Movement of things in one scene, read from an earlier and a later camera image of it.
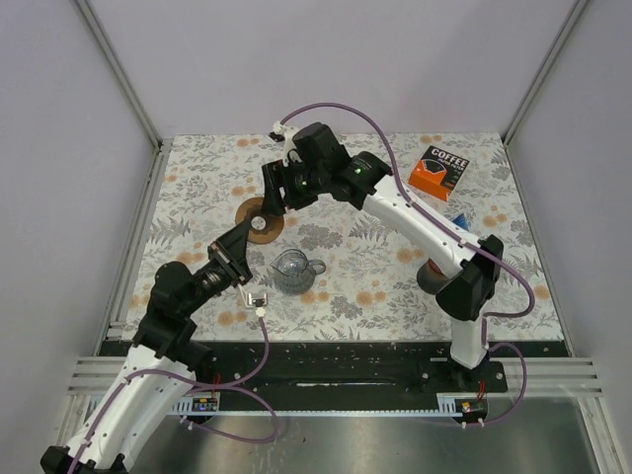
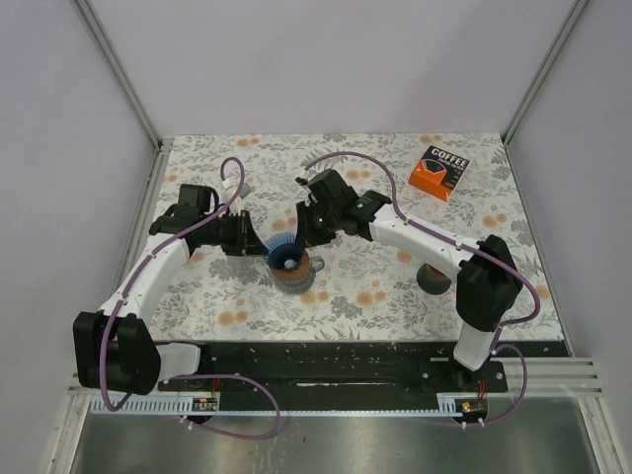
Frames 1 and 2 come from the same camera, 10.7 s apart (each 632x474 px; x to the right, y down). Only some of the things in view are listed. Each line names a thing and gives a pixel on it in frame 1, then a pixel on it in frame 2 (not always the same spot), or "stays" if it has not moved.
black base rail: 339,374 stays
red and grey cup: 430,277 stays
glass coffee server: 293,273 stays
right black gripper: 275,176 -> 305,234
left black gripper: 231,252 -> 247,242
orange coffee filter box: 437,173 stays
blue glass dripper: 462,220 -> 282,251
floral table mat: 342,268 stays
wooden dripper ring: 275,223 -> 294,273
